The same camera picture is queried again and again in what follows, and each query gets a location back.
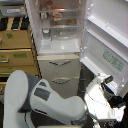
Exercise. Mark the grey box on cabinet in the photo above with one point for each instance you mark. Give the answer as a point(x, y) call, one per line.
point(13, 11)

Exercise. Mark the wooden drawer cabinet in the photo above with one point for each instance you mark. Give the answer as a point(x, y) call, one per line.
point(17, 50)

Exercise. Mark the white fridge bottom drawer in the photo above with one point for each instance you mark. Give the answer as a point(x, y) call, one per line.
point(65, 87)

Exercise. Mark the white fridge interior shelves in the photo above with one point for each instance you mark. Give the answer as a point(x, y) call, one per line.
point(57, 25)

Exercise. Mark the white refrigerator door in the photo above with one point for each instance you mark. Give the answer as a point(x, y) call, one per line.
point(104, 48)

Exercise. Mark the white fridge middle drawer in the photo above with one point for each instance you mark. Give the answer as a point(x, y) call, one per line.
point(53, 66)

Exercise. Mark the white fridge drawer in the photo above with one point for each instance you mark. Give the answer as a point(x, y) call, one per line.
point(53, 66)
point(65, 87)

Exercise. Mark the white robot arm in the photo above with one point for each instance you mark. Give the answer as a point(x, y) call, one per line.
point(25, 93)

